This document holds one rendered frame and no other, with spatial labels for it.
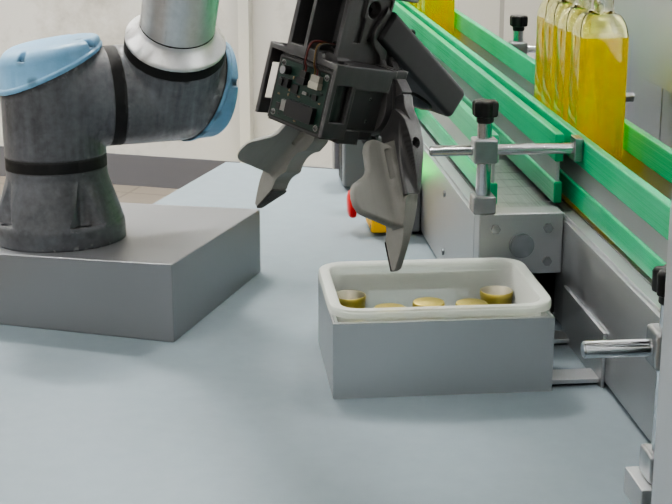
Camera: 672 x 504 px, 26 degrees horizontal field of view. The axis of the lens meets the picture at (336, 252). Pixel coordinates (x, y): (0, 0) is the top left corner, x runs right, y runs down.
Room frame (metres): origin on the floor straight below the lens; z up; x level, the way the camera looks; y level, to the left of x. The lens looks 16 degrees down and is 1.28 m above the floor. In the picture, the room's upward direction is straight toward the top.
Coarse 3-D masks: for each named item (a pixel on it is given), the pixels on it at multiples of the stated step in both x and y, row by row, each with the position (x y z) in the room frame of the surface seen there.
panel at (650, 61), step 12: (648, 0) 1.89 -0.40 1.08; (660, 0) 1.84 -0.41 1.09; (648, 12) 1.88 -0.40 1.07; (660, 12) 1.83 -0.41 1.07; (648, 24) 1.88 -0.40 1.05; (660, 24) 1.83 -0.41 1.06; (648, 36) 1.88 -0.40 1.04; (660, 36) 1.83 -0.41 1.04; (648, 48) 1.87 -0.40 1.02; (660, 48) 1.83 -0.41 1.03; (648, 60) 1.87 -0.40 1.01; (660, 60) 1.82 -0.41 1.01; (648, 72) 1.87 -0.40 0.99; (660, 72) 1.82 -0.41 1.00; (660, 84) 1.82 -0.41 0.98
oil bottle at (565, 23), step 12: (564, 12) 1.73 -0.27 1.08; (576, 12) 1.71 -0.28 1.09; (564, 24) 1.71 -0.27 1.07; (564, 36) 1.71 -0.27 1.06; (564, 48) 1.71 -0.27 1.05; (564, 60) 1.70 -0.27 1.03; (564, 72) 1.70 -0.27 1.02; (564, 84) 1.70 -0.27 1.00; (564, 96) 1.70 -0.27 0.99; (564, 108) 1.70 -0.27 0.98
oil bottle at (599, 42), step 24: (576, 24) 1.67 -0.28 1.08; (600, 24) 1.64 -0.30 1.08; (624, 24) 1.65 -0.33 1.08; (576, 48) 1.66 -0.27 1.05; (600, 48) 1.64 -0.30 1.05; (624, 48) 1.64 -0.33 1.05; (576, 72) 1.66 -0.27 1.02; (600, 72) 1.64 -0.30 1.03; (624, 72) 1.64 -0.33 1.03; (576, 96) 1.65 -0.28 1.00; (600, 96) 1.64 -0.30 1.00; (624, 96) 1.65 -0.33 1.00; (576, 120) 1.65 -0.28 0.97; (600, 120) 1.64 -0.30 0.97; (600, 144) 1.64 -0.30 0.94
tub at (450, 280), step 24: (336, 264) 1.50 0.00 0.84; (360, 264) 1.51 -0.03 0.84; (384, 264) 1.51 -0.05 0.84; (408, 264) 1.51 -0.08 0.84; (432, 264) 1.51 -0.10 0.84; (456, 264) 1.52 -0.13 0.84; (480, 264) 1.52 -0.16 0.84; (504, 264) 1.52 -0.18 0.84; (336, 288) 1.50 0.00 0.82; (360, 288) 1.50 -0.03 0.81; (384, 288) 1.51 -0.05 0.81; (408, 288) 1.51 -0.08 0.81; (432, 288) 1.51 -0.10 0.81; (456, 288) 1.51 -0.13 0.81; (480, 288) 1.52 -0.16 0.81; (528, 288) 1.43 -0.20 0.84; (336, 312) 1.35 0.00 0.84; (360, 312) 1.34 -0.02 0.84; (384, 312) 1.34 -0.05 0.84; (408, 312) 1.35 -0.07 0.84; (432, 312) 1.35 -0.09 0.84; (456, 312) 1.35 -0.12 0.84; (480, 312) 1.35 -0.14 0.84; (504, 312) 1.36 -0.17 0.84; (528, 312) 1.36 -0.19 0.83
